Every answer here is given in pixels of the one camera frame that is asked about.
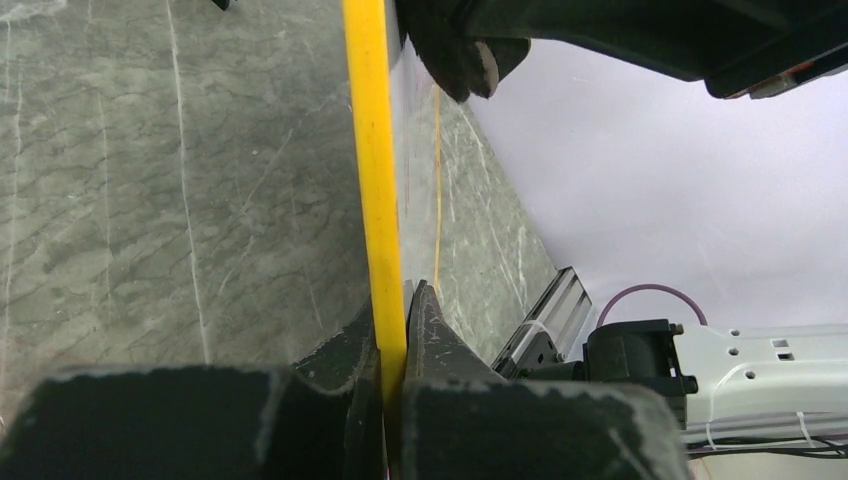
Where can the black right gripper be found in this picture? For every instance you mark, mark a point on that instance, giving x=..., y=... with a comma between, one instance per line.
x=757, y=48

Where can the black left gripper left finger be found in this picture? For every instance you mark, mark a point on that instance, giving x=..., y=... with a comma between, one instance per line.
x=320, y=418

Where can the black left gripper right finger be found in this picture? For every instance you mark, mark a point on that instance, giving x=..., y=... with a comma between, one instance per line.
x=462, y=420

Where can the yellow framed whiteboard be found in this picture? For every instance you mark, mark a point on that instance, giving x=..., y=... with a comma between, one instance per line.
x=396, y=114

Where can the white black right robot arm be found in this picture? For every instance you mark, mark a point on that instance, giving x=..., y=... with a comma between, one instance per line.
x=689, y=183

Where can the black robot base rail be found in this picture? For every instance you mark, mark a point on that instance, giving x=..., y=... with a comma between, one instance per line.
x=550, y=330

